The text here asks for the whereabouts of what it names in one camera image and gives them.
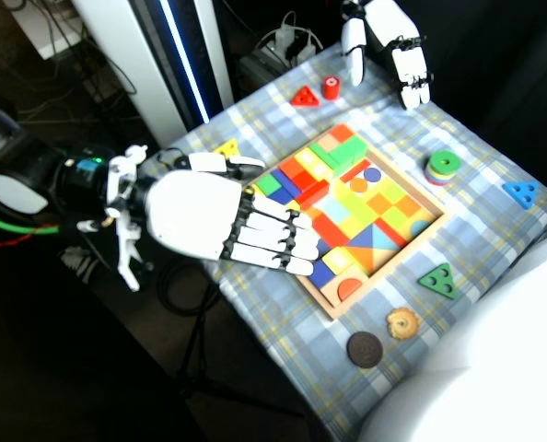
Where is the red peg cylinder block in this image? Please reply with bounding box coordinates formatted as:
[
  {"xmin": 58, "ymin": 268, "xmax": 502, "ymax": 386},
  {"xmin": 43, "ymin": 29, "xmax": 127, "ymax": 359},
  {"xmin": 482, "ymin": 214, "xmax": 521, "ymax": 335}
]
[{"xmin": 321, "ymin": 75, "xmax": 343, "ymax": 101}]

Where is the white robot body shell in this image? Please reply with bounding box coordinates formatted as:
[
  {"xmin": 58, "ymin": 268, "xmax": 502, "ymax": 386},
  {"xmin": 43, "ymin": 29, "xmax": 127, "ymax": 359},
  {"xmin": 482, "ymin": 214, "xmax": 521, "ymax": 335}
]
[{"xmin": 355, "ymin": 225, "xmax": 547, "ymax": 442}]

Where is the coloured ring stack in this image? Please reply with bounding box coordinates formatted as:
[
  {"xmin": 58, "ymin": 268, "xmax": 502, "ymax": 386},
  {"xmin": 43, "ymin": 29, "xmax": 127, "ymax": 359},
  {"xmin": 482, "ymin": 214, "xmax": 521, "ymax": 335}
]
[{"xmin": 423, "ymin": 149, "xmax": 462, "ymax": 187}]

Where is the blue triangle block with holes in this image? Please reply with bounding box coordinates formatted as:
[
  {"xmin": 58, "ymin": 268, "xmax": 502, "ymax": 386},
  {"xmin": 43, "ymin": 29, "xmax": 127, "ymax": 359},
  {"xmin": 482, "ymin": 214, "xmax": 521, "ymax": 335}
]
[{"xmin": 502, "ymin": 180, "xmax": 541, "ymax": 211}]

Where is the white power strip with plugs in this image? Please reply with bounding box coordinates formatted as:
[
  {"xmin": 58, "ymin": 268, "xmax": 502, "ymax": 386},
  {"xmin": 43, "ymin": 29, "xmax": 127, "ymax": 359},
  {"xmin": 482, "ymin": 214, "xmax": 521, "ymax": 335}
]
[{"xmin": 254, "ymin": 11, "xmax": 324, "ymax": 64}]

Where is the dark brown round cookie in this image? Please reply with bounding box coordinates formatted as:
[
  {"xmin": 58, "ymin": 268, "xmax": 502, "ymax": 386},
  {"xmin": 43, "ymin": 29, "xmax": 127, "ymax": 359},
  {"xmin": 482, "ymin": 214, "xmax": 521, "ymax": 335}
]
[{"xmin": 346, "ymin": 331, "xmax": 385, "ymax": 369}]

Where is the grey white shoe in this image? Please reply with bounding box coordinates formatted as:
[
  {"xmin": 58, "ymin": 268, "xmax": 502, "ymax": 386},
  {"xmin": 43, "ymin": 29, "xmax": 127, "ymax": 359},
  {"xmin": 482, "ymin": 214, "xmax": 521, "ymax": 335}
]
[{"xmin": 60, "ymin": 246, "xmax": 102, "ymax": 285}]

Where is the white pillar with blue light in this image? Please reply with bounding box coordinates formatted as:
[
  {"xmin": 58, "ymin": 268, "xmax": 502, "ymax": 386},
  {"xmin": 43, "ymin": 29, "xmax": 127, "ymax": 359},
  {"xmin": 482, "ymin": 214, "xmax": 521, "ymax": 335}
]
[{"xmin": 70, "ymin": 0, "xmax": 236, "ymax": 144}]

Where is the black tripod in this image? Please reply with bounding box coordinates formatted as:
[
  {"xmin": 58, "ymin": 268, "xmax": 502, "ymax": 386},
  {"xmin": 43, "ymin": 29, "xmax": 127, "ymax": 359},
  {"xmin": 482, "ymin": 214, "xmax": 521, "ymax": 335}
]
[{"xmin": 174, "ymin": 294, "xmax": 307, "ymax": 420}]

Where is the wooden block tray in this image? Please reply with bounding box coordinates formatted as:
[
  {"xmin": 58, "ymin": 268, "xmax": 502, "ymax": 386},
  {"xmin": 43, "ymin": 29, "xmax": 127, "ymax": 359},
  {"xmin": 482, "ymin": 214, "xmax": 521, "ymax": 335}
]
[{"xmin": 243, "ymin": 122, "xmax": 446, "ymax": 322}]

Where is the yellow triangle block with holes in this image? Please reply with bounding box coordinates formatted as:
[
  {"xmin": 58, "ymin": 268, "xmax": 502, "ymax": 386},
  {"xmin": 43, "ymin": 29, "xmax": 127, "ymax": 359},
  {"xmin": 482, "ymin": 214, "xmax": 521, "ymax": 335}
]
[{"xmin": 213, "ymin": 139, "xmax": 241, "ymax": 160}]

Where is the red triangle block with holes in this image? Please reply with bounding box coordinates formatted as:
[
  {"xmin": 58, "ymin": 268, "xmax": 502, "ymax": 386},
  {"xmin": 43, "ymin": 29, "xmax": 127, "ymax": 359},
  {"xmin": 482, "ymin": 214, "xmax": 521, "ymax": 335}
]
[{"xmin": 290, "ymin": 85, "xmax": 321, "ymax": 109}]

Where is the tan flower cookie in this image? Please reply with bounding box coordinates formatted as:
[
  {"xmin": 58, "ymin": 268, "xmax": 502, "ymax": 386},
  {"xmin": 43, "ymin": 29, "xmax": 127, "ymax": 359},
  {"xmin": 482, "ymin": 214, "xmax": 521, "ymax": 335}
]
[{"xmin": 384, "ymin": 307, "xmax": 421, "ymax": 342}]

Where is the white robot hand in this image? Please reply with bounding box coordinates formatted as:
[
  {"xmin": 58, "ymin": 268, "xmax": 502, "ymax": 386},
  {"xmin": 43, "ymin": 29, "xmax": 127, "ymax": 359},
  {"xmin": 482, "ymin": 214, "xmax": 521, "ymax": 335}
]
[
  {"xmin": 145, "ymin": 152, "xmax": 322, "ymax": 277},
  {"xmin": 341, "ymin": 0, "xmax": 435, "ymax": 111}
]

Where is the blue plaid cloth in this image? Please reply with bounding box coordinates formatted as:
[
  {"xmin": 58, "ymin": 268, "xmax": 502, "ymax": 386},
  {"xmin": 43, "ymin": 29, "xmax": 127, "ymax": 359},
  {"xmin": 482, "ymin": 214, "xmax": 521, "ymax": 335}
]
[{"xmin": 156, "ymin": 41, "xmax": 547, "ymax": 441}]

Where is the green triangle block with holes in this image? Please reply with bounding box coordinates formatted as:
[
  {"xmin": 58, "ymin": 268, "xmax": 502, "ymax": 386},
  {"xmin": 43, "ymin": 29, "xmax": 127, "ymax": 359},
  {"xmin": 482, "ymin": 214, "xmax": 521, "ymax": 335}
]
[{"xmin": 416, "ymin": 262, "xmax": 457, "ymax": 301}]

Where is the grey box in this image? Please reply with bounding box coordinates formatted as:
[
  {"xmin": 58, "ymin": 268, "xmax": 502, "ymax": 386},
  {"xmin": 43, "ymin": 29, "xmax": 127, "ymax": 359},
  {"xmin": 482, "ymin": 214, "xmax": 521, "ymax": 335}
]
[{"xmin": 239, "ymin": 48, "xmax": 293, "ymax": 87}]

